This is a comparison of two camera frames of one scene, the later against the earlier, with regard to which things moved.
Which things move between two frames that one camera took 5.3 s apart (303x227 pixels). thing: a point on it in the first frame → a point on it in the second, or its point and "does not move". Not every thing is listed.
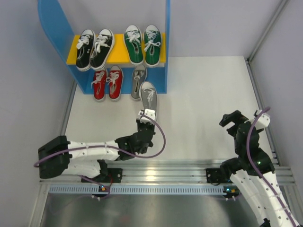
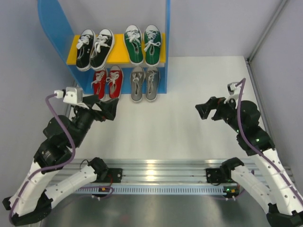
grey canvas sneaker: x=148 y=96 → x=152 y=77
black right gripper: x=236 y=118 → x=215 y=111
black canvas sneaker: x=103 y=45 does not move
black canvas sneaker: x=85 y=46 does not move
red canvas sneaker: x=99 y=83 does not move
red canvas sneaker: x=115 y=81 does not move
